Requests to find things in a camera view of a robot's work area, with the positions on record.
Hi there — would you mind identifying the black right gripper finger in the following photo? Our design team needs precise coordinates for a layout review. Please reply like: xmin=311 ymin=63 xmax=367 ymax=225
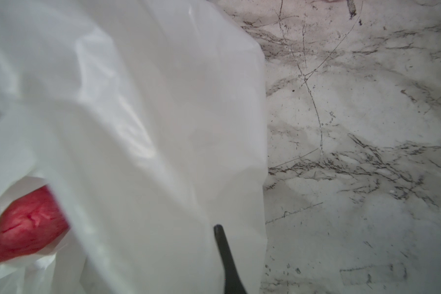
xmin=214 ymin=224 xmax=247 ymax=294

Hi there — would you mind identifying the white plastic bag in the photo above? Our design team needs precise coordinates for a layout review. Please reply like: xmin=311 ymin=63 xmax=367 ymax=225
xmin=0 ymin=1 xmax=267 ymax=294

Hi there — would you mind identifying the pink wrinkled fruit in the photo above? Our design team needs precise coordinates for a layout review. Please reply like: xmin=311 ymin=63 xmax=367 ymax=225
xmin=0 ymin=186 xmax=69 ymax=262

